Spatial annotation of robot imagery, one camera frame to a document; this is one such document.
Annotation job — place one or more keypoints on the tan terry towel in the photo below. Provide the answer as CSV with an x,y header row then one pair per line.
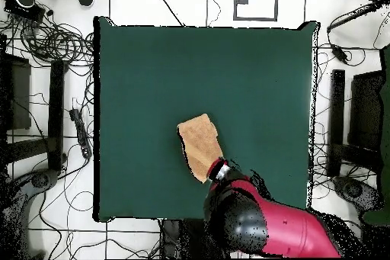
x,y
198,141

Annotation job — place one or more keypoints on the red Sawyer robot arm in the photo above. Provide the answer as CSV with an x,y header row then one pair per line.
x,y
289,226

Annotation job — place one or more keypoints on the flat black electronics box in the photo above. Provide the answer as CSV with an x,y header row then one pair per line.
x,y
24,12

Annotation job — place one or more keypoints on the dark green table cloth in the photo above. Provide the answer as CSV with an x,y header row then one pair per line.
x,y
213,74

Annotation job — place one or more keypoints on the black power strip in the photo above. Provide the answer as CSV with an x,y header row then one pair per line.
x,y
80,135

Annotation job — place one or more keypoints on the grey tripod base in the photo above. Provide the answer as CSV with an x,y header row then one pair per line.
x,y
42,179
353,190

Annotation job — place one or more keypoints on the dark grey box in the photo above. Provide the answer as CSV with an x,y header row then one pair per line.
x,y
365,110
19,95

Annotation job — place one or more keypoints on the black power adapter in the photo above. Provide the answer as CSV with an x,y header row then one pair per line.
x,y
339,53

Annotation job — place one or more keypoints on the green fabric drape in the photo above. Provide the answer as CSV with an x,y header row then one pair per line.
x,y
385,119

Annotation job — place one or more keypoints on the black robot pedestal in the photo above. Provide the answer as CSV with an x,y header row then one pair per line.
x,y
170,238

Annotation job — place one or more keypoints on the black metal stand frame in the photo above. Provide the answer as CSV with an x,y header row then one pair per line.
x,y
336,119
56,113

